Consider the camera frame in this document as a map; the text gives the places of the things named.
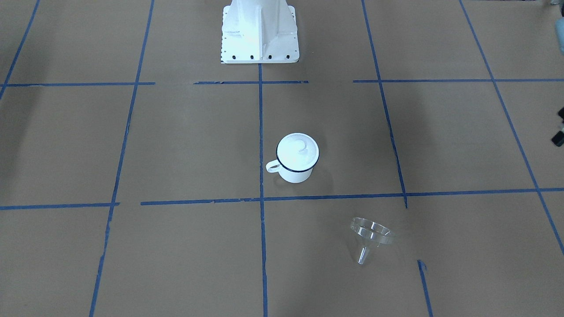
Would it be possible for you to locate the white mug lid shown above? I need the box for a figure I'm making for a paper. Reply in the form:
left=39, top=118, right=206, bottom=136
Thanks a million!
left=276, top=133, right=320, bottom=172

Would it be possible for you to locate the clear plastic funnel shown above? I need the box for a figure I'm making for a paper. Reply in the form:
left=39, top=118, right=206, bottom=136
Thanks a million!
left=350, top=217, right=396, bottom=265

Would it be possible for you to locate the white enamel mug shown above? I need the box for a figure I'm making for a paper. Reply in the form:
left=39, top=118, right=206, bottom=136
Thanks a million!
left=265, top=156, right=314, bottom=183

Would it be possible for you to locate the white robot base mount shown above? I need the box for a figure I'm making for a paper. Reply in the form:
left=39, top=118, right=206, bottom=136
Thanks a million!
left=220, top=0, right=300, bottom=64

